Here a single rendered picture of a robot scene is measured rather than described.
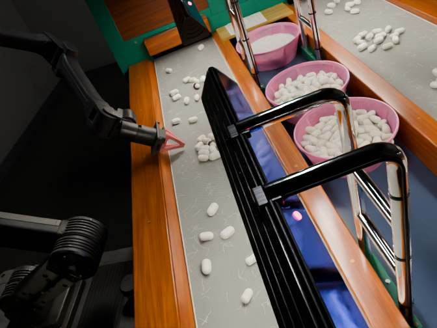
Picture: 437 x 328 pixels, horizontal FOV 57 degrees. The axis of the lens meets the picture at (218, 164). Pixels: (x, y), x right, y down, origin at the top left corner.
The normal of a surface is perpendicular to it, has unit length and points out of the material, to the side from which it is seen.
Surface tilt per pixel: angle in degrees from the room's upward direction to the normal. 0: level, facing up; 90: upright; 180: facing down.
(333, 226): 0
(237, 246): 0
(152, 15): 90
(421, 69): 0
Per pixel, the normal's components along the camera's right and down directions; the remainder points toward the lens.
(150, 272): -0.31, -0.74
